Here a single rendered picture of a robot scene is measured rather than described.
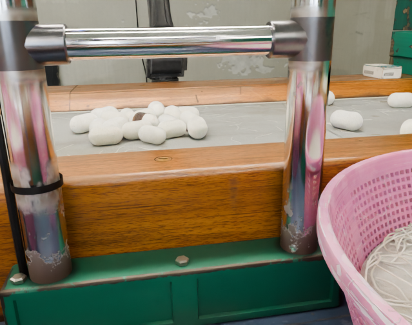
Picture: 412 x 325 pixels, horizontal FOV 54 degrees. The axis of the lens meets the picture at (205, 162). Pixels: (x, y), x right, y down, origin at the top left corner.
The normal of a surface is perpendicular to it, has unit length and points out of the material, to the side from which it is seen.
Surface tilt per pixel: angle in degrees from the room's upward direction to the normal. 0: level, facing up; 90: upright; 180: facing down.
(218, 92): 45
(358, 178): 74
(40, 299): 90
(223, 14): 90
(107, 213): 90
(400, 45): 90
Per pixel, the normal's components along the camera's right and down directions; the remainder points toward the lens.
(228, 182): 0.18, 0.30
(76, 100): 0.11, -0.46
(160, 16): 0.18, -0.22
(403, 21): -0.98, 0.11
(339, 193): 0.82, -0.11
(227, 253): -0.02, -0.95
